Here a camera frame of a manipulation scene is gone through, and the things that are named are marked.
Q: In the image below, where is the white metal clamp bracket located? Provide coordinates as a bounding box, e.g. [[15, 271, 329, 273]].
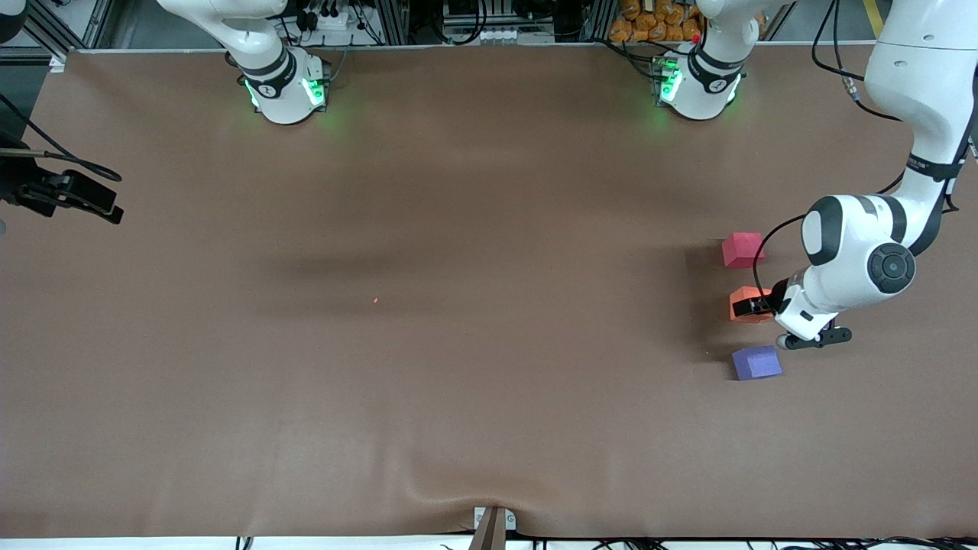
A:
[[473, 506, 517, 533]]

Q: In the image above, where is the purple foam cube block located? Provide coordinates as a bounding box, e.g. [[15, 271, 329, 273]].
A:
[[731, 345, 783, 382]]

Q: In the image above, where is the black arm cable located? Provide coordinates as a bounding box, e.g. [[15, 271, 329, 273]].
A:
[[753, 0, 978, 303], [0, 92, 123, 183]]

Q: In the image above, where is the orange foam cube block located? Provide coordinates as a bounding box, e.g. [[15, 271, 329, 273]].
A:
[[729, 286, 775, 325]]

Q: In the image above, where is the brown table mat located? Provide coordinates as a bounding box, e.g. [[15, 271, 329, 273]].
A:
[[0, 44, 978, 539]]

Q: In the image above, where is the orange snack bags pile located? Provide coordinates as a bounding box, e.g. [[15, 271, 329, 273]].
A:
[[608, 0, 704, 44]]

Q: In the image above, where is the aluminium frame post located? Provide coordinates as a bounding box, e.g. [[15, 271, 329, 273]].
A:
[[587, 0, 616, 43], [380, 0, 410, 45]]

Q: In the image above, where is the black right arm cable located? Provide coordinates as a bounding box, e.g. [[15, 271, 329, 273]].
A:
[[0, 92, 123, 183]]

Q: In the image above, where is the white power strip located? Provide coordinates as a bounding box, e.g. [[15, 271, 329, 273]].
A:
[[304, 9, 352, 33]]

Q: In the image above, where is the aluminium corner frame rail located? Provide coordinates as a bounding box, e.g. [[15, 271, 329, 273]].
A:
[[23, 0, 115, 72]]

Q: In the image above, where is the red foam cube block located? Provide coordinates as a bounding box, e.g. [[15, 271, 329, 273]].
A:
[[721, 231, 766, 269]]

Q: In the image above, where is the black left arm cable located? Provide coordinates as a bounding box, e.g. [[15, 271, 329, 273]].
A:
[[753, 0, 978, 303]]

